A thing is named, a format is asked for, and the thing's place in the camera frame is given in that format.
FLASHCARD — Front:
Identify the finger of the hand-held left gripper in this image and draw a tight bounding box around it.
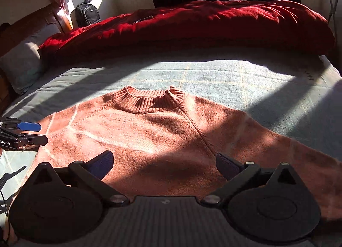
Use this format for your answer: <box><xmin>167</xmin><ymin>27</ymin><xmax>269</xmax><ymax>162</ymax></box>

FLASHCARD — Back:
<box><xmin>0</xmin><ymin>119</ymin><xmax>42</xmax><ymax>132</ymax></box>
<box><xmin>15</xmin><ymin>134</ymin><xmax>49</xmax><ymax>148</ymax></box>

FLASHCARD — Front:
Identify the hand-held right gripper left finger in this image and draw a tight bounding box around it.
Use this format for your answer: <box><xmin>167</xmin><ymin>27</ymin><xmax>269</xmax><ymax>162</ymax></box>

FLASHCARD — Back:
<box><xmin>32</xmin><ymin>150</ymin><xmax>131</xmax><ymax>208</ymax></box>

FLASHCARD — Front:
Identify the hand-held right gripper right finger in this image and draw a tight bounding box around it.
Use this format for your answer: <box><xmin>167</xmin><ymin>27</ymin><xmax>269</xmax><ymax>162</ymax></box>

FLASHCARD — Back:
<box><xmin>200</xmin><ymin>152</ymin><xmax>298</xmax><ymax>208</ymax></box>

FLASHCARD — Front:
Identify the pink knit sweater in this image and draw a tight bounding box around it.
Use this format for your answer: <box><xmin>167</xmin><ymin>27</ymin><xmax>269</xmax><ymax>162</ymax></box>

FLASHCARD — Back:
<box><xmin>19</xmin><ymin>85</ymin><xmax>342</xmax><ymax>221</ymax></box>

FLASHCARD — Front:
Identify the grey plaid pillow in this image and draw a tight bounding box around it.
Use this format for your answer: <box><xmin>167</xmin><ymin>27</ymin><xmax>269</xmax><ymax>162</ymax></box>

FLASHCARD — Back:
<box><xmin>0</xmin><ymin>32</ymin><xmax>54</xmax><ymax>95</ymax></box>

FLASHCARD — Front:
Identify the bed with grey-green sheet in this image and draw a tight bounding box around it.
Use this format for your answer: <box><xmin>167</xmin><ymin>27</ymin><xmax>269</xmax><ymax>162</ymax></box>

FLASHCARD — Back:
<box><xmin>0</xmin><ymin>52</ymin><xmax>342</xmax><ymax>237</ymax></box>

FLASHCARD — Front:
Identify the wooden headboard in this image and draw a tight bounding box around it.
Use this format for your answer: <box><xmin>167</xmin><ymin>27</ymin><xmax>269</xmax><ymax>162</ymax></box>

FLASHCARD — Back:
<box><xmin>0</xmin><ymin>4</ymin><xmax>73</xmax><ymax>58</ymax></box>

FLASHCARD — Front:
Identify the grey backpack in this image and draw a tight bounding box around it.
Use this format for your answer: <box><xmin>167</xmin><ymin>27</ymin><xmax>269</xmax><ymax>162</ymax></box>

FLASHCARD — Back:
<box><xmin>75</xmin><ymin>0</ymin><xmax>102</xmax><ymax>27</ymax></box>

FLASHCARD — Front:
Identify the red quilt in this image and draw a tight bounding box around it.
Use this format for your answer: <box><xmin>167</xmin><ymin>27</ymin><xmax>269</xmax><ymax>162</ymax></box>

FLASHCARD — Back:
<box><xmin>38</xmin><ymin>0</ymin><xmax>336</xmax><ymax>62</ymax></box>

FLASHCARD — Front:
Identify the small grey metal object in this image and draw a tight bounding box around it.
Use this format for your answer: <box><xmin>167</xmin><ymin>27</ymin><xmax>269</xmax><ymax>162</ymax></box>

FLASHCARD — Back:
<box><xmin>134</xmin><ymin>15</ymin><xmax>154</xmax><ymax>24</ymax></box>

